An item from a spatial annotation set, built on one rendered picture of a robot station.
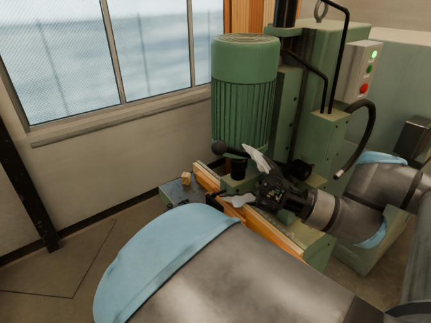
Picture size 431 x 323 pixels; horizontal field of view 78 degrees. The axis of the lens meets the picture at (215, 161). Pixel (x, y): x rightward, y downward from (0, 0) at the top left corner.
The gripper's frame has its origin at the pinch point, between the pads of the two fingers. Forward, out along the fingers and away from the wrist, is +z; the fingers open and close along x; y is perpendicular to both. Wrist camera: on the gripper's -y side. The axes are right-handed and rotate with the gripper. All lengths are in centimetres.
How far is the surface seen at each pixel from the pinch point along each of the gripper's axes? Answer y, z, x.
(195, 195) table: -34.1, 10.0, 26.4
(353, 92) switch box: -21.2, -24.2, -29.3
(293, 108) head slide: -20.2, -10.3, -19.2
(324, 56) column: -15.7, -11.7, -34.8
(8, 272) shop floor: -62, 114, 147
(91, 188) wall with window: -103, 93, 88
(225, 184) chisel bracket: -19.2, 0.0, 11.5
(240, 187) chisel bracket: -19.3, -5.1, 10.3
